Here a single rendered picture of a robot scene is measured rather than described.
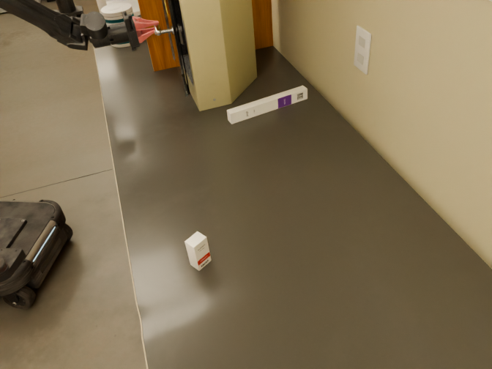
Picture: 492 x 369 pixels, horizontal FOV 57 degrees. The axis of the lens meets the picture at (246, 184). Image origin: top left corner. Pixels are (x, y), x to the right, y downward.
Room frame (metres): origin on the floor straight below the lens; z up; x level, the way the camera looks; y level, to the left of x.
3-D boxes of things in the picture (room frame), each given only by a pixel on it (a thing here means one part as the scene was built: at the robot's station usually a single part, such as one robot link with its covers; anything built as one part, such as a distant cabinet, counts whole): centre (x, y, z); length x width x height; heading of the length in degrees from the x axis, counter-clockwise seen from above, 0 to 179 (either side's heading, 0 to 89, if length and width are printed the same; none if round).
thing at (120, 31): (1.36, 0.33, 1.20); 0.07 x 0.07 x 0.10; 14
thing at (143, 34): (1.38, 0.26, 1.20); 0.09 x 0.07 x 0.07; 104
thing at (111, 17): (1.96, 0.46, 1.02); 0.13 x 0.13 x 0.15
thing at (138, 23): (1.38, 0.26, 1.20); 0.09 x 0.07 x 0.07; 104
